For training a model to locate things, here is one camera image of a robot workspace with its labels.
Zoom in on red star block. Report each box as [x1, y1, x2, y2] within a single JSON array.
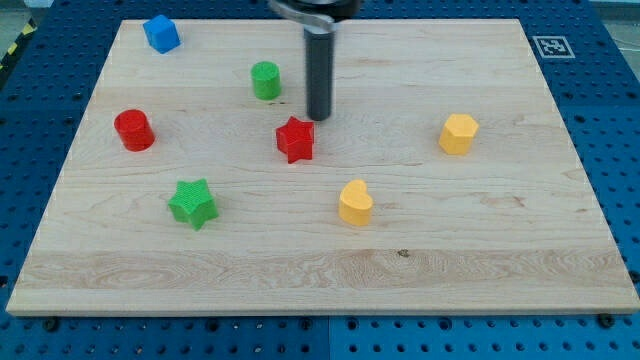
[[276, 116, 315, 164]]

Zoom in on black robot arm flange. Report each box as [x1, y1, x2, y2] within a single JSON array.
[[267, 0, 362, 33]]

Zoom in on yellow heart block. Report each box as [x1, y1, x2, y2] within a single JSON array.
[[338, 179, 374, 226]]

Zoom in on green star block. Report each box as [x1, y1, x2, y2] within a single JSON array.
[[168, 178, 219, 231]]

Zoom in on green cylinder block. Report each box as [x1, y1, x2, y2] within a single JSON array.
[[250, 61, 281, 100]]

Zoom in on light wooden board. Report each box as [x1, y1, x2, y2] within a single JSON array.
[[7, 19, 639, 317]]

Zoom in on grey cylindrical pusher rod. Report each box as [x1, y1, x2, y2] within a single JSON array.
[[304, 27, 334, 121]]

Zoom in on yellow hexagon block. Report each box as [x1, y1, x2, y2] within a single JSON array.
[[438, 113, 479, 155]]

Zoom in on red cylinder block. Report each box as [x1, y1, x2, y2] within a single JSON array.
[[114, 109, 155, 152]]

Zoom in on blue cube block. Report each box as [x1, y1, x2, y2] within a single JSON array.
[[142, 14, 181, 54]]

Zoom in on white fiducial marker tag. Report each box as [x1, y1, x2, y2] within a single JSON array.
[[532, 35, 575, 59]]

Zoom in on yellow black hazard tape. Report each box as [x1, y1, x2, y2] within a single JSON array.
[[1, 18, 38, 72]]

